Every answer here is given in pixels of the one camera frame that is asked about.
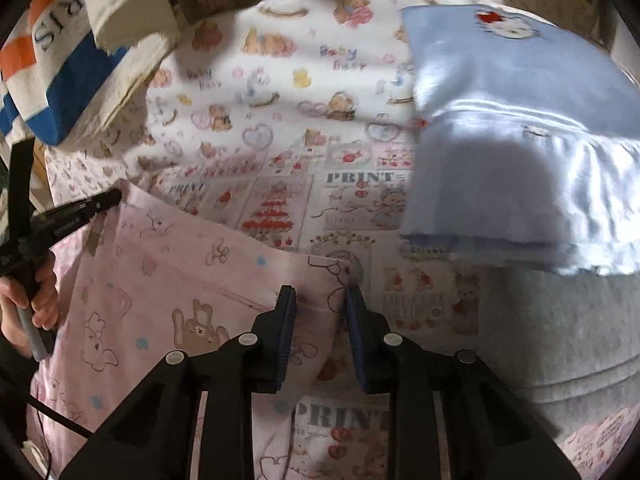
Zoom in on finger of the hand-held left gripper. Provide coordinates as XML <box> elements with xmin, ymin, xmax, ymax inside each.
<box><xmin>30</xmin><ymin>188</ymin><xmax>124</xmax><ymax>247</ymax></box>

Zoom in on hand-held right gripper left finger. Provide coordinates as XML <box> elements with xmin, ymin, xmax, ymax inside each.
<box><xmin>59</xmin><ymin>285</ymin><xmax>298</xmax><ymax>480</ymax></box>

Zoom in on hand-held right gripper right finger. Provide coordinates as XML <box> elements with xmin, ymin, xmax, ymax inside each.
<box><xmin>345</xmin><ymin>285</ymin><xmax>582</xmax><ymax>480</ymax></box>

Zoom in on pink printed pants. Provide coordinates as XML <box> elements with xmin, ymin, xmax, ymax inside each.
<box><xmin>30</xmin><ymin>182</ymin><xmax>353</xmax><ymax>480</ymax></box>

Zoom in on person's left forearm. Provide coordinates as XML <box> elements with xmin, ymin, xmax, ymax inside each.
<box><xmin>0</xmin><ymin>347</ymin><xmax>32</xmax><ymax>450</ymax></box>

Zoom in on person's left hand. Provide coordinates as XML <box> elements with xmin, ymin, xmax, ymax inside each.
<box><xmin>0</xmin><ymin>252</ymin><xmax>60</xmax><ymax>357</ymax></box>

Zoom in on orange blue striped towel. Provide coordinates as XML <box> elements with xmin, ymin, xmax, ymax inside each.
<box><xmin>0</xmin><ymin>0</ymin><xmax>201</xmax><ymax>148</ymax></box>

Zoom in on patchwork print bedsheet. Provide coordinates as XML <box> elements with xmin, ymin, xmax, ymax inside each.
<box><xmin>150</xmin><ymin>137</ymin><xmax>633</xmax><ymax>480</ymax></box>

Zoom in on grey cloth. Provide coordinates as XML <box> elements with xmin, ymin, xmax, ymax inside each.
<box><xmin>475</xmin><ymin>259</ymin><xmax>640</xmax><ymax>442</ymax></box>

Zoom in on white bear print bedsheet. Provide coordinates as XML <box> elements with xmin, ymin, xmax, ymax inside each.
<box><xmin>45</xmin><ymin>0</ymin><xmax>503</xmax><ymax>196</ymax></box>

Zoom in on light blue blanket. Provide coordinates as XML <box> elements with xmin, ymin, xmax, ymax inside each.
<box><xmin>399</xmin><ymin>4</ymin><xmax>640</xmax><ymax>277</ymax></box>

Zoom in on black cable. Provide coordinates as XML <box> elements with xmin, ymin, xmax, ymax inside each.
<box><xmin>26</xmin><ymin>394</ymin><xmax>97</xmax><ymax>442</ymax></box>

